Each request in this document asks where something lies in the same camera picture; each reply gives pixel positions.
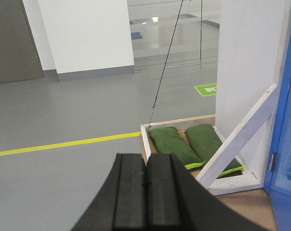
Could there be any grey brown wall door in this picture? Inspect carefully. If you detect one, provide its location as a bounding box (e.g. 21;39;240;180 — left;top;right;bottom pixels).
0;0;44;83

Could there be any blue door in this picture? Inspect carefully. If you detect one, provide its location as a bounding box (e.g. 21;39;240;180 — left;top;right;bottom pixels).
264;34;291;231

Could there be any yellow floor tape line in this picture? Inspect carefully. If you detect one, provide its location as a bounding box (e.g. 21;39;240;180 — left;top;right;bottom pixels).
0;131;141;156

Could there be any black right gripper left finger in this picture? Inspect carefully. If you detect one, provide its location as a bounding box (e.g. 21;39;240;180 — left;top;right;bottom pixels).
72;154;146;231

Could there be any green floor sign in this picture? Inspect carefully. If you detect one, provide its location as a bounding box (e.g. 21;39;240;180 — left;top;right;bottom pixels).
195;83;217;97

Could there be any green sandbag inner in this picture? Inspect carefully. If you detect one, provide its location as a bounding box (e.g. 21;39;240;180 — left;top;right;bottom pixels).
185;124;245;179

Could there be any green sandbag near edge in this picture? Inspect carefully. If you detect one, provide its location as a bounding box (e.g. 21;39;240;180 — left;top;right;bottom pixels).
149;127;204;169

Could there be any white wooden door frame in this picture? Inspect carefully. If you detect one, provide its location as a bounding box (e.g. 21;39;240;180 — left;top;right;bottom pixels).
197;0;291;195

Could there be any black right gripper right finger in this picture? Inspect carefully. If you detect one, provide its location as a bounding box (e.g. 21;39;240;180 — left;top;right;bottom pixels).
146;154;265;231

